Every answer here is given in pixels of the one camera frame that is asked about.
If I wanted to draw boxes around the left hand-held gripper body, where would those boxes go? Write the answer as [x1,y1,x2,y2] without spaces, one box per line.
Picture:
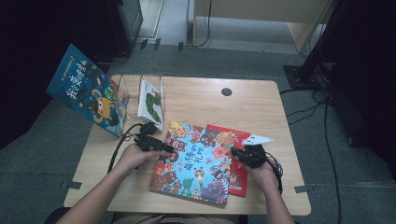
[133,121,162,153]

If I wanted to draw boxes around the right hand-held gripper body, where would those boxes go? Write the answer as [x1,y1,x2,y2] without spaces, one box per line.
[241,134,275,169]

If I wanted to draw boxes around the red picture book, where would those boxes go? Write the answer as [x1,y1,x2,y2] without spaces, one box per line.
[205,123,252,199]

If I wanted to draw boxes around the light blue monsters picture book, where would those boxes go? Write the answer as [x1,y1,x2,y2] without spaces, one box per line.
[148,120,234,209]

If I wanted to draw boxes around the white caterpillar picture book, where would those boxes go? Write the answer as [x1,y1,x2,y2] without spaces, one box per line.
[136,78,164,133]

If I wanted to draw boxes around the clear acrylic book rack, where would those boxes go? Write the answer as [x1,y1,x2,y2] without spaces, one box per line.
[108,74,165,125]

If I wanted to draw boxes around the dark blue monster picture book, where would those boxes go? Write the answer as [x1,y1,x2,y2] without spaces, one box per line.
[46,43,130,138]

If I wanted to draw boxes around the person's right hand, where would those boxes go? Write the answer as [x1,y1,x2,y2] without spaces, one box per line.
[246,158,278,188]

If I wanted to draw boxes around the person's left hand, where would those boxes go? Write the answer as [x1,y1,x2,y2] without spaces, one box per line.
[116,143,162,178]

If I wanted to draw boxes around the person's beige trousers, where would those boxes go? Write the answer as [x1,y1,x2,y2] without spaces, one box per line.
[111,213,241,224]

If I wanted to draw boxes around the black stand base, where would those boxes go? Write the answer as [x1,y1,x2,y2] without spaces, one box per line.
[283,60,337,91]

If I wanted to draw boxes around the black cabinet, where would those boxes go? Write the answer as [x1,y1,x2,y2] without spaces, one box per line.
[106,0,144,63]

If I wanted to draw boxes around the light wooden furniture panel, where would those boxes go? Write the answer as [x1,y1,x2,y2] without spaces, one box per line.
[192,0,335,54]

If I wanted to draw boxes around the black curtain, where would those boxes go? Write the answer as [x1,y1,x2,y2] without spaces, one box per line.
[0,0,125,150]
[298,0,396,175]

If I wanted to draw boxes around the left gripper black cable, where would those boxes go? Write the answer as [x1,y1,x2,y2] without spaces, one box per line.
[106,122,148,174]

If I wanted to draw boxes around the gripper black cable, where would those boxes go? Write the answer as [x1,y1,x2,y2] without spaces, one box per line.
[264,150,284,194]
[106,122,148,174]

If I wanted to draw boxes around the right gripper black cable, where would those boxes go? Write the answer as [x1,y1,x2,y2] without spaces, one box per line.
[264,150,284,194]

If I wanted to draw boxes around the short black floor cable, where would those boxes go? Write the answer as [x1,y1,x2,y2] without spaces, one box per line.
[285,101,326,125]

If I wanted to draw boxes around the long black floor cable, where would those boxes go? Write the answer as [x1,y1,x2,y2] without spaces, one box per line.
[321,90,344,224]

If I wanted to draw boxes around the black hanging cable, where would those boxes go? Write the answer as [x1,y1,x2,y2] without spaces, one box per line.
[186,0,213,49]

